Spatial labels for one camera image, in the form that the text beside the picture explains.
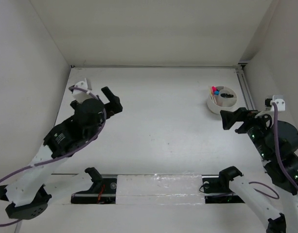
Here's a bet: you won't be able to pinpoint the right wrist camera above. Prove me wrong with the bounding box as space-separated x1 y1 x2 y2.
264 95 286 112

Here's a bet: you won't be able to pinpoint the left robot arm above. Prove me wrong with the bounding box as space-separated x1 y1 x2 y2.
0 85 123 224

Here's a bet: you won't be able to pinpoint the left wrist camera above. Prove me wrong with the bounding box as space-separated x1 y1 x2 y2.
69 78 92 103

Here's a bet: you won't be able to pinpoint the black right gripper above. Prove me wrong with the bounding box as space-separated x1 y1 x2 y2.
221 106 276 160

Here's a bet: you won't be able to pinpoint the yellow highlighter pen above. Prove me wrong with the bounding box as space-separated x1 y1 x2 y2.
210 88 214 100

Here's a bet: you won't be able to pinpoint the black handled scissors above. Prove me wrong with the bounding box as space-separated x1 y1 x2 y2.
220 93 234 99

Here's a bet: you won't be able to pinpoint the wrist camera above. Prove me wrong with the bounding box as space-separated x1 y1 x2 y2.
69 78 92 103
264 95 286 112

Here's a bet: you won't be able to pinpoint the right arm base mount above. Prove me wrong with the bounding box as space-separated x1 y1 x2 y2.
199 166 253 205

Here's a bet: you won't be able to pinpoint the white round compartment container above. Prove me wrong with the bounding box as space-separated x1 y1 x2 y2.
207 86 237 115

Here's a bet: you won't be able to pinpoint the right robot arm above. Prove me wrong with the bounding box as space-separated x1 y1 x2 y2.
218 105 298 233

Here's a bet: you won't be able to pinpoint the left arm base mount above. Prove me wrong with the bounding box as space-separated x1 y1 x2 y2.
70 167 117 205

